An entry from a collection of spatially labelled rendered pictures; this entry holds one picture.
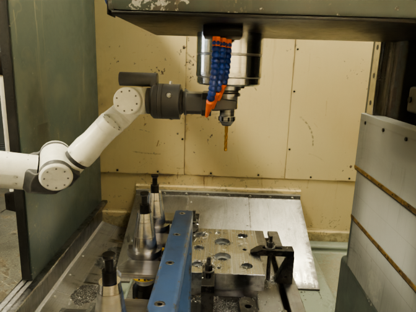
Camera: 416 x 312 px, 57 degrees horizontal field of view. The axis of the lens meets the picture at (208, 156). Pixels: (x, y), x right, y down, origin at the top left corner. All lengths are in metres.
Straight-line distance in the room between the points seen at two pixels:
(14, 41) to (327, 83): 1.41
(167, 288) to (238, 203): 1.49
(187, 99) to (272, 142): 1.15
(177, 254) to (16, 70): 0.85
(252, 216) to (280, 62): 0.79
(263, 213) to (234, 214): 0.15
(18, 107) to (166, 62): 0.88
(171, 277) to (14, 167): 0.54
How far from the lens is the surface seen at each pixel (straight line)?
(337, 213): 2.22
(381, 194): 1.14
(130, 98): 0.92
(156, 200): 0.78
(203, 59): 0.91
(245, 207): 2.03
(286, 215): 2.03
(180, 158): 2.03
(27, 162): 1.02
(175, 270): 0.63
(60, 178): 0.99
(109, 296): 0.49
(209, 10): 0.64
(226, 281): 1.11
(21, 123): 1.34
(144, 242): 0.69
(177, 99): 0.92
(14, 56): 1.32
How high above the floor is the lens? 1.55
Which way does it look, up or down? 14 degrees down
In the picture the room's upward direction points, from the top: 2 degrees clockwise
